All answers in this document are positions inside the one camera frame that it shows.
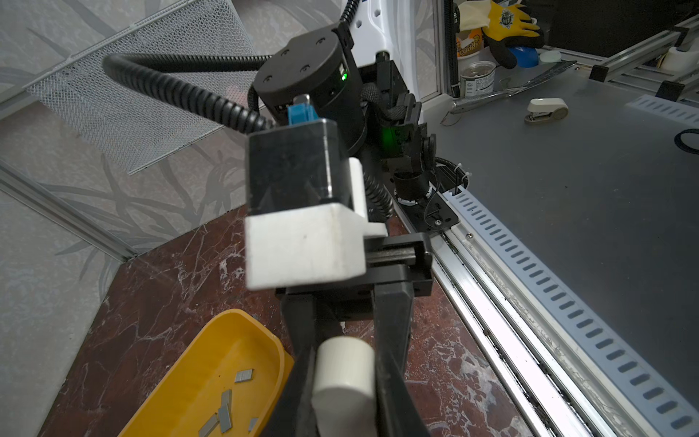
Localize aluminium front rail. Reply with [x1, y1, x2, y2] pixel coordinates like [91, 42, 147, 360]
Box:
[392, 201, 651, 437]

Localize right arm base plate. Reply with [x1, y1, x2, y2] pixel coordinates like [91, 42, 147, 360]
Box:
[392, 158, 470, 235]

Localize small tin can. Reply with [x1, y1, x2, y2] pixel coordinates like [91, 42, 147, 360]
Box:
[460, 61, 496, 98]

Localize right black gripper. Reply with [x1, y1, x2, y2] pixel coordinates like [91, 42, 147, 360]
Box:
[261, 232, 433, 436]

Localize white wire basket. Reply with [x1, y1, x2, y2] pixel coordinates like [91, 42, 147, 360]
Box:
[27, 1, 271, 174]

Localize white stapler on desk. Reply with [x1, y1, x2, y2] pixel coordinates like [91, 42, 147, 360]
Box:
[524, 98, 569, 124]

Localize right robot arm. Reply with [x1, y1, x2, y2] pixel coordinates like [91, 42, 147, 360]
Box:
[102, 1, 436, 322]

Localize yellow plastic tray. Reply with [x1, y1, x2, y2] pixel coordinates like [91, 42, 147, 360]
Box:
[121, 310, 294, 436]

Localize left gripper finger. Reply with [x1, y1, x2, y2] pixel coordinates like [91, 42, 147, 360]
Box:
[372, 282, 430, 436]

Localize staple strips in tray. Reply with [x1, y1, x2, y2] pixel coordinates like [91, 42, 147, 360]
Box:
[198, 369, 254, 437]

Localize grey slotted cable duct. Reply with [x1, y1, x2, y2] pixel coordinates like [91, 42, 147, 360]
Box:
[445, 191, 698, 436]

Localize yellow work glove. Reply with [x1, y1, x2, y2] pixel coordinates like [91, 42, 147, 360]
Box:
[457, 1, 545, 69]

